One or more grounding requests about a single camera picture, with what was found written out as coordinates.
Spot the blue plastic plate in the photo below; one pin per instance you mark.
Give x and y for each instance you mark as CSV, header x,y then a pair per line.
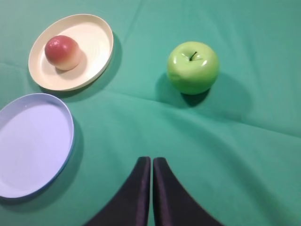
x,y
36,139

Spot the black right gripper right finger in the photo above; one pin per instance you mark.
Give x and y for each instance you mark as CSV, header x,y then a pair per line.
x,y
172,204

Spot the round reddish yellow bread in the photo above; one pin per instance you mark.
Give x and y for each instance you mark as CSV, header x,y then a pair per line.
x,y
63,52

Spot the yellow plastic plate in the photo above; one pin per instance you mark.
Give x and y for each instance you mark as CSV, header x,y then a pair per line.
x,y
95,39

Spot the green apple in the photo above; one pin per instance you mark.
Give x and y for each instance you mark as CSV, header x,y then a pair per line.
x,y
192,67

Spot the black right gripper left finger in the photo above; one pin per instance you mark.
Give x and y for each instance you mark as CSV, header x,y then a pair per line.
x,y
130,205

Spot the green table cloth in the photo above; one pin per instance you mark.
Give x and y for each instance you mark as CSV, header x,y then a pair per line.
x,y
236,147

